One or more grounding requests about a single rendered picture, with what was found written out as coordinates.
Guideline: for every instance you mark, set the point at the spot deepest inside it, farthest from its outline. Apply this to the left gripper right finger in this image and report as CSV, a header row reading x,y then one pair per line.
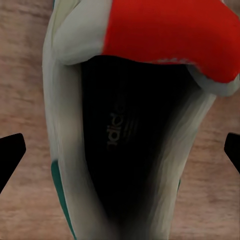
x,y
232,149

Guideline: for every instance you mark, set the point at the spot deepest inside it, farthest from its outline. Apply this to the gym shoe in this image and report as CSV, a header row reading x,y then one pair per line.
x,y
126,86

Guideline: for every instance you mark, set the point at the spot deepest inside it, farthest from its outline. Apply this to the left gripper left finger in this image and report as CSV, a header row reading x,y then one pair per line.
x,y
12,150

